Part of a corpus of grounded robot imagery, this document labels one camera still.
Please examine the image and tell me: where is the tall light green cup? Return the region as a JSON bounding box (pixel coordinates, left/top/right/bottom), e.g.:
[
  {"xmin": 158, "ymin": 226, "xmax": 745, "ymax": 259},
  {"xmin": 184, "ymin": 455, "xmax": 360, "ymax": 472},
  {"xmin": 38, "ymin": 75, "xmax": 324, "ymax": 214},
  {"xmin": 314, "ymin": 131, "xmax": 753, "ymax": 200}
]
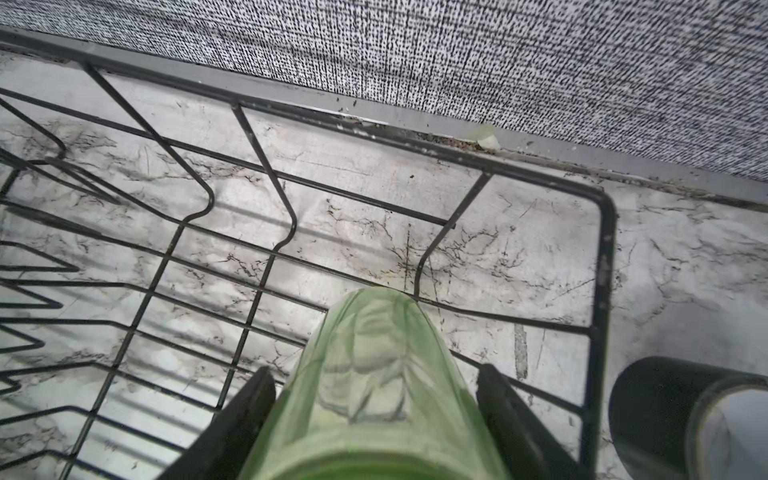
[{"xmin": 240, "ymin": 287, "xmax": 509, "ymax": 479}]

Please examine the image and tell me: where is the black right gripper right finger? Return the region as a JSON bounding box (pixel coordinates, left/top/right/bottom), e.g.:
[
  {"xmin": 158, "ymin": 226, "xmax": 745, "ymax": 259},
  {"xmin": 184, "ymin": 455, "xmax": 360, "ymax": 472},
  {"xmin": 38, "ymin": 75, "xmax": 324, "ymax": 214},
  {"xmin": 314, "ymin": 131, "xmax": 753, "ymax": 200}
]
[{"xmin": 476, "ymin": 364, "xmax": 590, "ymax": 479}]

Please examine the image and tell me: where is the black tape roll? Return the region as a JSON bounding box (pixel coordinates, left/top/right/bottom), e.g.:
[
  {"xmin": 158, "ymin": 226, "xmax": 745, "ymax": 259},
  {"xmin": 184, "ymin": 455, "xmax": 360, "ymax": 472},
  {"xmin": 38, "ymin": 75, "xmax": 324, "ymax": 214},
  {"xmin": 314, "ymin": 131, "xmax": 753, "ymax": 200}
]
[{"xmin": 608, "ymin": 356, "xmax": 767, "ymax": 479}]

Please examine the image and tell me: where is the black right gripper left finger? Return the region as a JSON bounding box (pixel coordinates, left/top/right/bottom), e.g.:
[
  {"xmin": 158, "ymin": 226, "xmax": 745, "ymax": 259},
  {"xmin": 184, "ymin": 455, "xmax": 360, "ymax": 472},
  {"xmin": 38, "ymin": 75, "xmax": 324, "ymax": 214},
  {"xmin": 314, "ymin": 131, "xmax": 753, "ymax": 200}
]
[{"xmin": 160, "ymin": 367, "xmax": 276, "ymax": 480}]

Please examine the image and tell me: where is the black wire dish rack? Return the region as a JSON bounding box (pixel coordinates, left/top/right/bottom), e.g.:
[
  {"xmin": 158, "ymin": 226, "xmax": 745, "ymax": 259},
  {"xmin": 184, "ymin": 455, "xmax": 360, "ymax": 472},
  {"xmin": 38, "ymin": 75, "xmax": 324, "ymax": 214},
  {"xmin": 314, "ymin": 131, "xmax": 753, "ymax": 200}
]
[{"xmin": 1, "ymin": 37, "xmax": 616, "ymax": 479}]

